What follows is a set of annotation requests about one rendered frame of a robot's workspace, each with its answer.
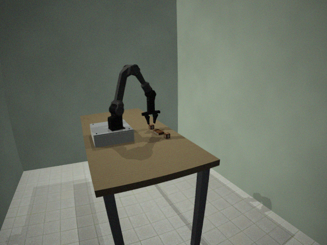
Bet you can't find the orange rectangular tray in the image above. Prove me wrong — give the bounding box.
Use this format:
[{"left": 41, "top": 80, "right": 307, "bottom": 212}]
[{"left": 153, "top": 129, "right": 165, "bottom": 135}]

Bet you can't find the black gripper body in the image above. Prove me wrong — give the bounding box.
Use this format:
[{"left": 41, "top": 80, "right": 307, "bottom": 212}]
[{"left": 142, "top": 106, "right": 160, "bottom": 116}]

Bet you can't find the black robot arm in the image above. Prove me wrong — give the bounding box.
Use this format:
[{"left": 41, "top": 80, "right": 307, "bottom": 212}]
[{"left": 108, "top": 64, "right": 156, "bottom": 131}]

